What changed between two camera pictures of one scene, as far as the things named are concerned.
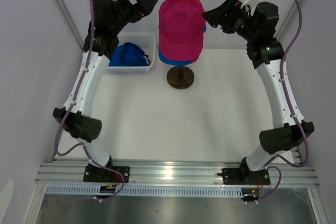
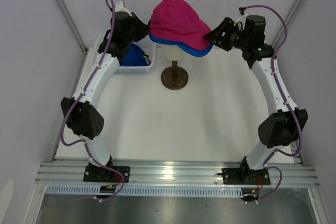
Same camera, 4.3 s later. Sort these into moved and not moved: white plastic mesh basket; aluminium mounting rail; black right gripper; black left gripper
Moved: black right gripper; black left gripper
Not moved: aluminium mounting rail; white plastic mesh basket
